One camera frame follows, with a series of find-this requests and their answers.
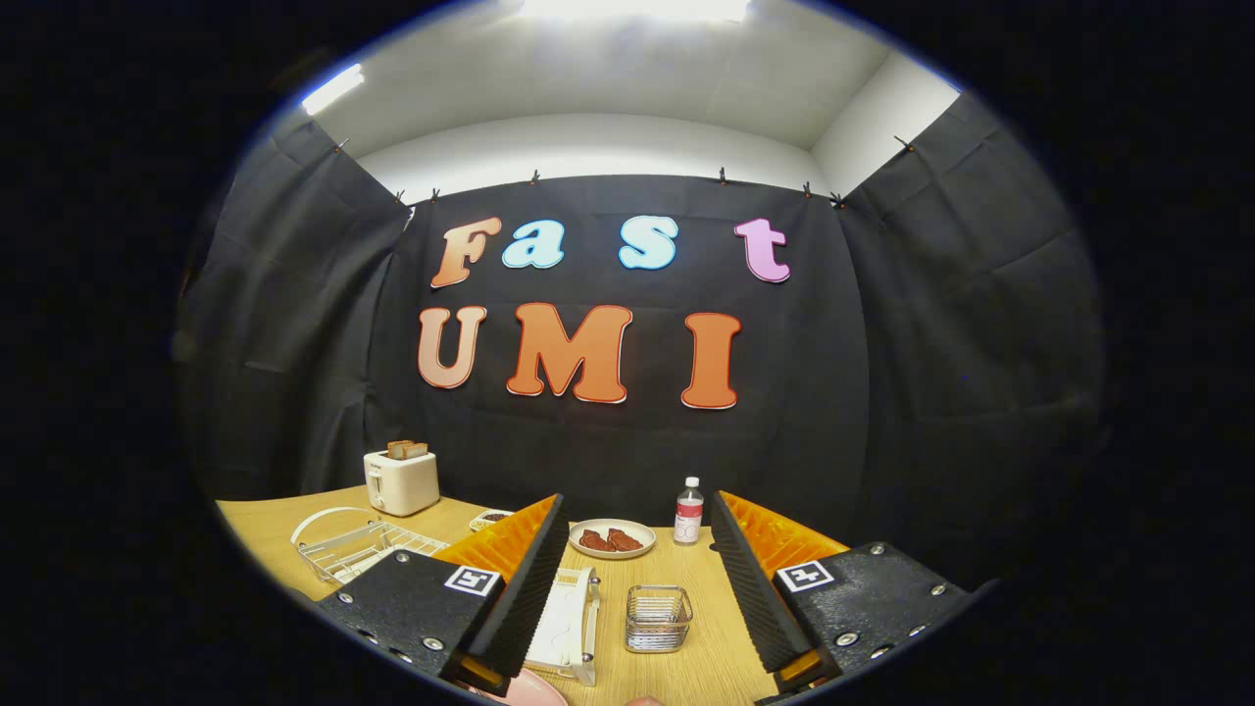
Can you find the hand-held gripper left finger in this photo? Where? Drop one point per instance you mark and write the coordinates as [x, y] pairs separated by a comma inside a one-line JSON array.
[[520, 598]]

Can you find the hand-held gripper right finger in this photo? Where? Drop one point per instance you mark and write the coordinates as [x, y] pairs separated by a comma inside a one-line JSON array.
[[755, 588]]

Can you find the pink plate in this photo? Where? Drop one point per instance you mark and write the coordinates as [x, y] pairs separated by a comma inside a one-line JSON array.
[[534, 691]]

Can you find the white divided snack dish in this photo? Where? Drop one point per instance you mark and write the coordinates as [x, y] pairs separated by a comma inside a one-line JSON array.
[[490, 518]]

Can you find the white plate with meat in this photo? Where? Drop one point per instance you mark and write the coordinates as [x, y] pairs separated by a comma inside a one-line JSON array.
[[613, 525]]

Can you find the red meat piece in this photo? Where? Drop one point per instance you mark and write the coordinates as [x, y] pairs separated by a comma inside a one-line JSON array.
[[594, 540], [626, 539]]

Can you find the clear water bottle red label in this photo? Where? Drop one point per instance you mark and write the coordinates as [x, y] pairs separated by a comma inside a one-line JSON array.
[[688, 520]]

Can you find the white toaster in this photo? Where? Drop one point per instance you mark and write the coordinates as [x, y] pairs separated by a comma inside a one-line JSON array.
[[402, 485]]

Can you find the brown toast slice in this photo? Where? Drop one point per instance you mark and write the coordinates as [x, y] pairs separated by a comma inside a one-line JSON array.
[[397, 449], [419, 450]]

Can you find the black backdrop cloth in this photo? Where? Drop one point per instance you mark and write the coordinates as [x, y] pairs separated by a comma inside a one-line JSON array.
[[882, 343]]

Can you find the ceiling light panel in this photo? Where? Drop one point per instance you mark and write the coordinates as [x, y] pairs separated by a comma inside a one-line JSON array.
[[637, 8], [331, 88]]

